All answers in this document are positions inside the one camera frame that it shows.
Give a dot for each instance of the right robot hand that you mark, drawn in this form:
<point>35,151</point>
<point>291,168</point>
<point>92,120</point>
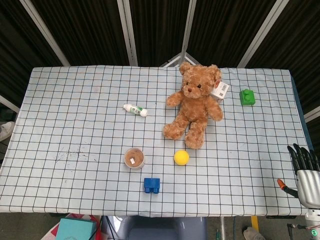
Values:
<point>307,182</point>

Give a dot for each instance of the brown teddy bear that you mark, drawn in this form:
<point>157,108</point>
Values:
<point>192,105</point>

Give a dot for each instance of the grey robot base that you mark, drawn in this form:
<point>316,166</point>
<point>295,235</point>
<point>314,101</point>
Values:
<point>165,228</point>

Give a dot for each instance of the grey shoe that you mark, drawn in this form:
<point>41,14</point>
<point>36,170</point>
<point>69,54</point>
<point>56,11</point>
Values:
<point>253,233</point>

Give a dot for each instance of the green toy building block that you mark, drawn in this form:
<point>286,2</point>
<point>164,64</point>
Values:
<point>247,97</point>

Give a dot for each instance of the white barcode hang tag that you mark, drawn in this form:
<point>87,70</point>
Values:
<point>220,90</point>

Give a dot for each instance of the yellow ball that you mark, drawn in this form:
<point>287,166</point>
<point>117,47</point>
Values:
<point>181,157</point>

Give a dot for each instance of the blue toy building block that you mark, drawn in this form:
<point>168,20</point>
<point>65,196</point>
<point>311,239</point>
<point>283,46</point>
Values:
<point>152,185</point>

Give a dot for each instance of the brown filled plastic cup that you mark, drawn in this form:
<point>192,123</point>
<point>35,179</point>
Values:
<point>134,159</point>

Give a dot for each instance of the small white bottle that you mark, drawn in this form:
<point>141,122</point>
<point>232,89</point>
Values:
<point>135,110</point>

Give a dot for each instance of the blue checkered tablecloth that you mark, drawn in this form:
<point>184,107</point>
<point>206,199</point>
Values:
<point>100,140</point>

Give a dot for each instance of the teal box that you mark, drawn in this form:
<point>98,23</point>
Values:
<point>74,229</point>

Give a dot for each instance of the white shoe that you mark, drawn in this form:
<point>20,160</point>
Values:
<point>6,130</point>

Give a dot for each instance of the white metal frame stand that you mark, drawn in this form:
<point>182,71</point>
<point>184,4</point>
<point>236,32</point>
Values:
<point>178,60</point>

